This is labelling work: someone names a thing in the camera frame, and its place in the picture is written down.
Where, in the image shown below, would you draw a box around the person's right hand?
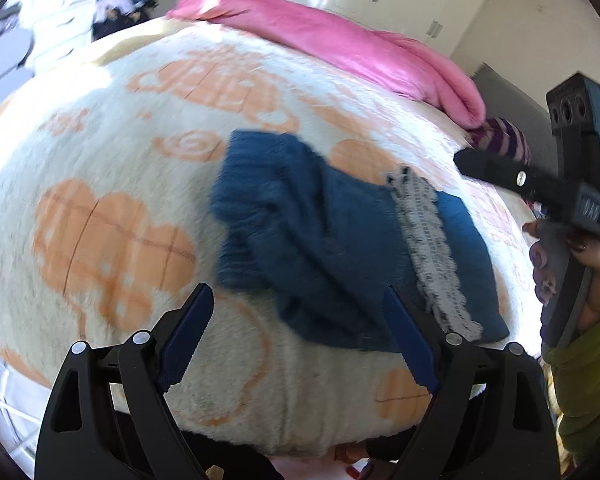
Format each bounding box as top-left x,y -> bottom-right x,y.
522,220 -> 600,333

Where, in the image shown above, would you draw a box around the pile of clothes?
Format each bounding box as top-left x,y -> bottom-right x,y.
92,0 -> 158,40

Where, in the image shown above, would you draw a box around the right forearm green sleeve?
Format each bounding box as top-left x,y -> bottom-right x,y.
542,320 -> 600,463

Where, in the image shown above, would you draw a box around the grey padded headboard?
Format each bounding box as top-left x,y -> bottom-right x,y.
472,63 -> 558,174

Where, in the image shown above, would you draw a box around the purple striped pillow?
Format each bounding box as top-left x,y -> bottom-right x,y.
466,117 -> 531,164

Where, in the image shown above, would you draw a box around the orange white fleece blanket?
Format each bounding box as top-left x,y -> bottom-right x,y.
0,20 -> 541,456

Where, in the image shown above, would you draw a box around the blue denim pants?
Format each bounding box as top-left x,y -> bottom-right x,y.
211,130 -> 508,352

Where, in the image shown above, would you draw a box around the white drawer cabinet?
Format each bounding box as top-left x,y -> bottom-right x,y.
7,0 -> 97,72

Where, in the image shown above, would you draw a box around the pink quilt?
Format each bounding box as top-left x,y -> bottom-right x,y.
166,0 -> 486,129

